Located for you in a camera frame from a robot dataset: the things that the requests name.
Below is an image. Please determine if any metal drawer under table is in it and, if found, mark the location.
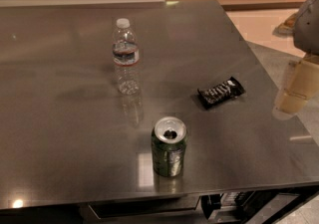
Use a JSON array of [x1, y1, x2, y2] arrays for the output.
[[89, 196, 199, 220]]

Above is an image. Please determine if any green soda can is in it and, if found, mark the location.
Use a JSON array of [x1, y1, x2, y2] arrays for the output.
[[152, 116, 187, 177]]

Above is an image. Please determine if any black rxbar chocolate wrapper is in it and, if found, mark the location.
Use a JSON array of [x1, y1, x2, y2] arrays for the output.
[[197, 77, 245, 110]]

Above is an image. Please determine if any black equipment under table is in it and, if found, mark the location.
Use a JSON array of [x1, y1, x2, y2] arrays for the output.
[[200, 186, 319, 224]]

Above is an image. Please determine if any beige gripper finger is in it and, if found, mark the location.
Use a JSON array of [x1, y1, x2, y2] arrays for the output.
[[279, 54, 319, 114]]

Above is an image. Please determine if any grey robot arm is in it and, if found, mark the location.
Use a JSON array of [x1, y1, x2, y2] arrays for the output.
[[276, 0, 319, 114]]

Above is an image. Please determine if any clear plastic water bottle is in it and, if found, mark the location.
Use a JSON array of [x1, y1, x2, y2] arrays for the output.
[[112, 18, 140, 96]]

